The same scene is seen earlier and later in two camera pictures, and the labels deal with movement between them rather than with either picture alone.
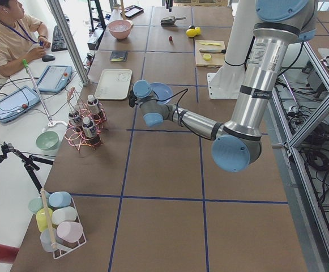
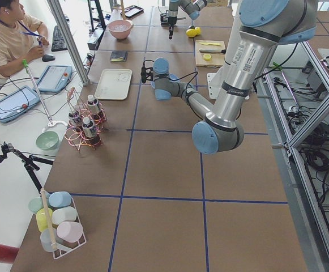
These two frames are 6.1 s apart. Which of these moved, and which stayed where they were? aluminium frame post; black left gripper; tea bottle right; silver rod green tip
Moved: black left gripper
Stayed: tea bottle right; aluminium frame post; silver rod green tip
